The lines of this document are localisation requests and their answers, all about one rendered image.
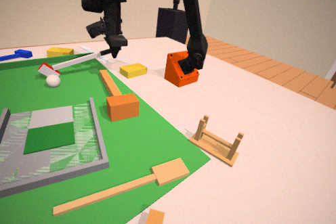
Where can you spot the blue golf putter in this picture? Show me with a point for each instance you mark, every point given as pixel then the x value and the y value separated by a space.
pixel 18 53

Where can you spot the white ball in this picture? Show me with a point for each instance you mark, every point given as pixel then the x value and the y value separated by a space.
pixel 53 80

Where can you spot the yellow rectangular block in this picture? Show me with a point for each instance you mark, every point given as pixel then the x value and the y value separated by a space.
pixel 132 70
pixel 56 51

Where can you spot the orange mallet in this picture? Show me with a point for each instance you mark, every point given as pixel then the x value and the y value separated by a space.
pixel 119 106
pixel 155 217

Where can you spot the green putting mat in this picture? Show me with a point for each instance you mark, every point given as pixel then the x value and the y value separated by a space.
pixel 133 146

